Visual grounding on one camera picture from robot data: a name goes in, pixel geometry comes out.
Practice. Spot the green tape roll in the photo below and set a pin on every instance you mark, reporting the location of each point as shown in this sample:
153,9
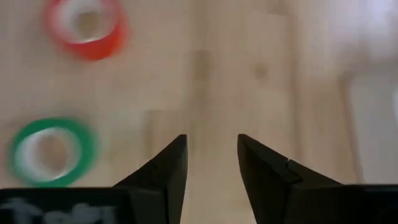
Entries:
84,146

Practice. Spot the large white plastic bin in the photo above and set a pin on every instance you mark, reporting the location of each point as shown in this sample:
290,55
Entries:
376,130

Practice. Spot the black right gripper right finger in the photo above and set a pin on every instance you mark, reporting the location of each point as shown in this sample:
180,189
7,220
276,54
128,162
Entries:
280,193

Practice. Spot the red tape roll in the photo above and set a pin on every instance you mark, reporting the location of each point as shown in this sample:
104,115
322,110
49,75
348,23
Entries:
102,46

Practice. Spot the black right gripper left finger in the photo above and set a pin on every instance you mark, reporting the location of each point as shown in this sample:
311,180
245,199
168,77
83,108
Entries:
155,193

